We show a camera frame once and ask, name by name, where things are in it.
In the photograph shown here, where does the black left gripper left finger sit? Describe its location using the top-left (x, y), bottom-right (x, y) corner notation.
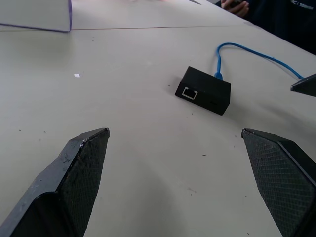
top-left (0, 127), bottom-right (111, 237)

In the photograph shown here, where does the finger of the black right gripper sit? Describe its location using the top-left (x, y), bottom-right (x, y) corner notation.
top-left (290, 73), bottom-right (316, 97)

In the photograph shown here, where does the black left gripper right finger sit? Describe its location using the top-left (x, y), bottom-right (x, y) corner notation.
top-left (241, 128), bottom-right (316, 237)

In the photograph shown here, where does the black network adapter box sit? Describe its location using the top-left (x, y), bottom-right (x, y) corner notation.
top-left (174, 66), bottom-right (232, 116)

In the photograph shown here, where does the person's bare hand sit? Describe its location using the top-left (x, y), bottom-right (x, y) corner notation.
top-left (220, 0), bottom-right (250, 18)

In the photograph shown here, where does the person in dark clothing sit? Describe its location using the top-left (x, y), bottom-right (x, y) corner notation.
top-left (214, 0), bottom-right (316, 56)

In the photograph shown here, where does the white box with purple edge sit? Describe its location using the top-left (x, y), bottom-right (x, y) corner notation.
top-left (0, 0), bottom-right (74, 33)

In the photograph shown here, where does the blue cable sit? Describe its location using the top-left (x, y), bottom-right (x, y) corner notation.
top-left (213, 42), bottom-right (306, 81)

